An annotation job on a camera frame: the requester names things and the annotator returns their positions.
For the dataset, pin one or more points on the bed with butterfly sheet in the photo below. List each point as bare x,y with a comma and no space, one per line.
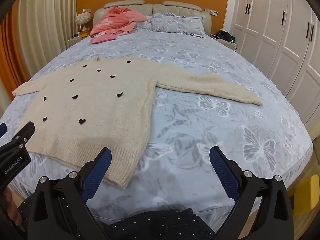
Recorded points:
200,130

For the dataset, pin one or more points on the beige nightstand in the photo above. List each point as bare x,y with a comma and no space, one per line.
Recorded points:
228,47
76,39

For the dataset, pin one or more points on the black bag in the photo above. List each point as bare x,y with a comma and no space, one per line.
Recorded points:
225,35

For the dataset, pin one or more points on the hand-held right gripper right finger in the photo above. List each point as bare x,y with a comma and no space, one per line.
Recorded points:
223,171

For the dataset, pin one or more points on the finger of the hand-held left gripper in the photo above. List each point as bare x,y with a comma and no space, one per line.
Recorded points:
2,129
24,133

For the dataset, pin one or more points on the white wardrobe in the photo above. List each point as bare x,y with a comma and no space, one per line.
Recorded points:
280,30

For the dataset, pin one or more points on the large butterfly print pillow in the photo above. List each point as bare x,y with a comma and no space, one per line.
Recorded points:
178,23

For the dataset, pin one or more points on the cream sweater with black hearts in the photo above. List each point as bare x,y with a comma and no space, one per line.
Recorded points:
87,105

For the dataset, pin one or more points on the beige padded headboard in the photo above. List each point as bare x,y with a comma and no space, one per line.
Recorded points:
160,7

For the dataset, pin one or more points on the small pink folded cloth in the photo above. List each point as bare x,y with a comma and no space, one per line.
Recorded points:
103,39

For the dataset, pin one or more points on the white wall switch panel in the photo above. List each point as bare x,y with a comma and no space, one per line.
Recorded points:
211,11
86,10

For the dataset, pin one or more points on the beige pleated curtain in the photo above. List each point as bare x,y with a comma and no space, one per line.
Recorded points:
50,30

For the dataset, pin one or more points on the small butterfly print pillow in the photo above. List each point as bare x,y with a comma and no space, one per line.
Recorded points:
144,25

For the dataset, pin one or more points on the orange curtain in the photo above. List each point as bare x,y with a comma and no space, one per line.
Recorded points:
11,62

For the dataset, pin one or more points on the white feather lamp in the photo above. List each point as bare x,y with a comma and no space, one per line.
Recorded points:
83,18

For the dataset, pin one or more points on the person's dark sparkly clothing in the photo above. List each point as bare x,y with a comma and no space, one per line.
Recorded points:
150,226

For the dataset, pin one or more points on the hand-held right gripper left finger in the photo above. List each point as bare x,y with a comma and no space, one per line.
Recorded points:
98,173

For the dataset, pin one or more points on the person's left hand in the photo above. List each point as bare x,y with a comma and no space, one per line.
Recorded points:
12,206

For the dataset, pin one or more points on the pink garment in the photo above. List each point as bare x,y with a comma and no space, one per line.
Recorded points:
117,20

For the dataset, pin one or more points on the yellow stool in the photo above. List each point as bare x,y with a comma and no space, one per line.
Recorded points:
306,196

